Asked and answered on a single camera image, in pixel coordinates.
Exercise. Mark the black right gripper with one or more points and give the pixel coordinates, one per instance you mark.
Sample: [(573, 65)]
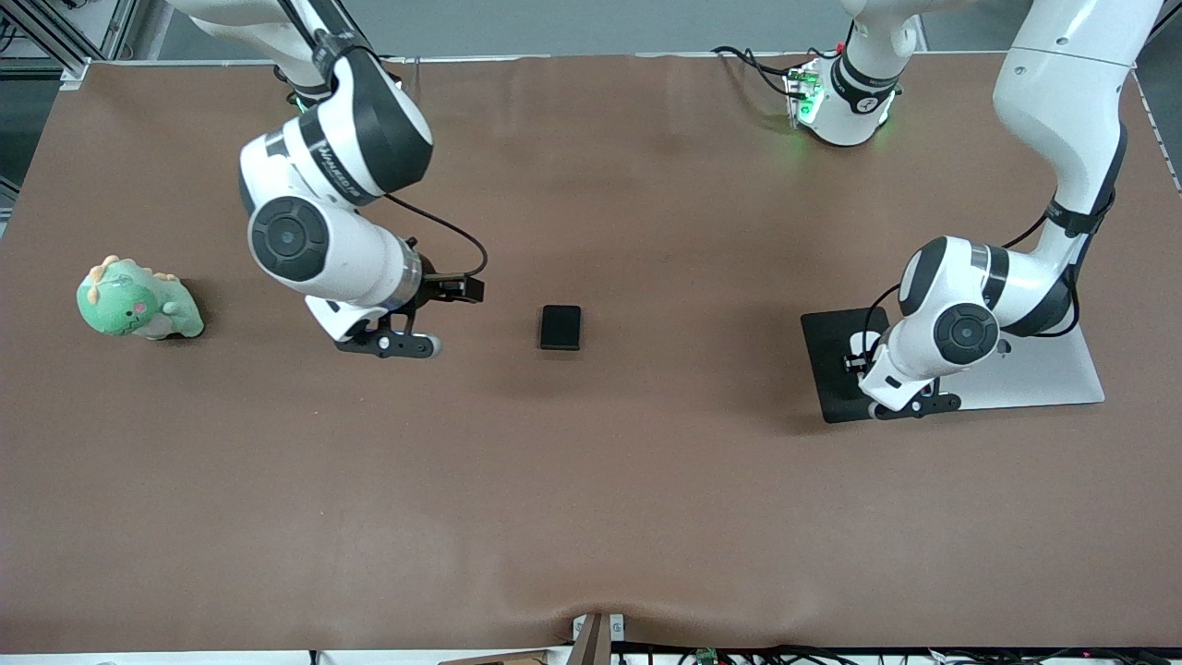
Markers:
[(440, 287)]

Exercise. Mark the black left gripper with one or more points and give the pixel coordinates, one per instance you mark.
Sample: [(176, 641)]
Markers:
[(864, 352)]

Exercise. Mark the white computer mouse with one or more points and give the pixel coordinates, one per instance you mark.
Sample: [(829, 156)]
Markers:
[(863, 344)]

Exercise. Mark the small black box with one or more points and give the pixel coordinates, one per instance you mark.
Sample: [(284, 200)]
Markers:
[(560, 327)]

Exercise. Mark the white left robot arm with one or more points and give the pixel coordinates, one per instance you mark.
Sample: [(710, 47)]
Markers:
[(1062, 102)]

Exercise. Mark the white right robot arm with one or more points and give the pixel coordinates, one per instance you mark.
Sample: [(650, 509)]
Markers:
[(332, 203)]

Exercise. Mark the black mouse pad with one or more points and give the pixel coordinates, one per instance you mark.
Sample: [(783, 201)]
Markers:
[(826, 369)]

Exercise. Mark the silver closed laptop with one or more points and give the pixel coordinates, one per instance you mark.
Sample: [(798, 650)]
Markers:
[(1062, 379)]

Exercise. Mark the brown table cover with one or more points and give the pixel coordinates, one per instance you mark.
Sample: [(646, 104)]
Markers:
[(591, 489)]

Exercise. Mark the green dinosaur plush toy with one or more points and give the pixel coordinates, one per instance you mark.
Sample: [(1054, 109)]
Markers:
[(129, 305)]

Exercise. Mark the metal table edge bracket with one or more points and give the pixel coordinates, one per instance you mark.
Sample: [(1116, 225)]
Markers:
[(596, 637)]

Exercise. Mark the small metal corner bracket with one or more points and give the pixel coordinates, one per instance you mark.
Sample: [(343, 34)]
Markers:
[(76, 71)]

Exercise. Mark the aluminium frame profile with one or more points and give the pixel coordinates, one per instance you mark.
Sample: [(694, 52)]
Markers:
[(55, 32)]

